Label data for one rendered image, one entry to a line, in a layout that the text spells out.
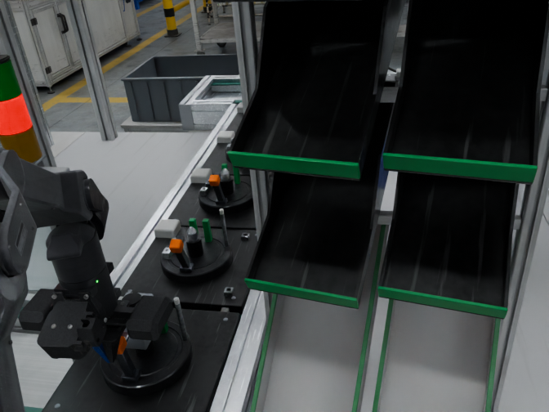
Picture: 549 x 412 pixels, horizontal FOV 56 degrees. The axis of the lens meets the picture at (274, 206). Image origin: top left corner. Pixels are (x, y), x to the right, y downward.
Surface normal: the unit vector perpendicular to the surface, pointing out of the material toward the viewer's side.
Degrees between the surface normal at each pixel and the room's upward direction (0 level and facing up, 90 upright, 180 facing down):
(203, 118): 90
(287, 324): 45
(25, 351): 0
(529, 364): 0
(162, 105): 90
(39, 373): 0
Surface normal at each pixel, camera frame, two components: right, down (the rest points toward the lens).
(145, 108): -0.18, 0.52
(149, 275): -0.07, -0.86
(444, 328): -0.29, -0.25
